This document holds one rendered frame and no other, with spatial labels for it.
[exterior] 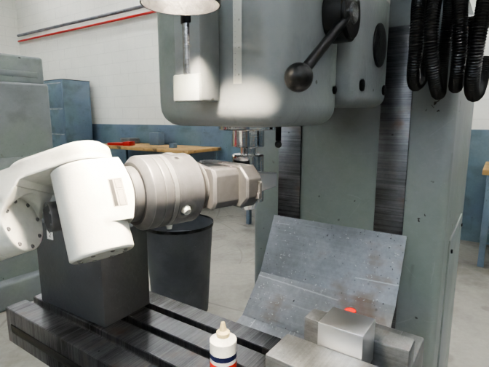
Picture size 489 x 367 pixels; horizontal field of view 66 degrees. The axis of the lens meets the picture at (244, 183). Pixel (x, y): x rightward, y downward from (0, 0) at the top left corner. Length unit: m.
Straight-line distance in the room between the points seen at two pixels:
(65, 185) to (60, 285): 0.52
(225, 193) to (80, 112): 7.45
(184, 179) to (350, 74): 0.30
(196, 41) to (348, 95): 0.25
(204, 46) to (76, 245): 0.25
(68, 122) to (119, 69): 1.36
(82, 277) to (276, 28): 0.61
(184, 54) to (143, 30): 6.67
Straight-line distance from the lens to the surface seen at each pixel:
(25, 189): 0.46
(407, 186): 0.86
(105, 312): 0.83
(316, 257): 0.92
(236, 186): 0.49
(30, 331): 0.94
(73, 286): 0.88
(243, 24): 0.46
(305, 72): 0.40
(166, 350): 0.75
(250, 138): 0.53
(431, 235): 0.87
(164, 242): 2.44
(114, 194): 0.42
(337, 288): 0.89
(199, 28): 0.45
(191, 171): 0.45
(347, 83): 0.60
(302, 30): 0.48
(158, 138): 6.31
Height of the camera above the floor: 1.32
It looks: 10 degrees down
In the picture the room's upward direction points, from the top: straight up
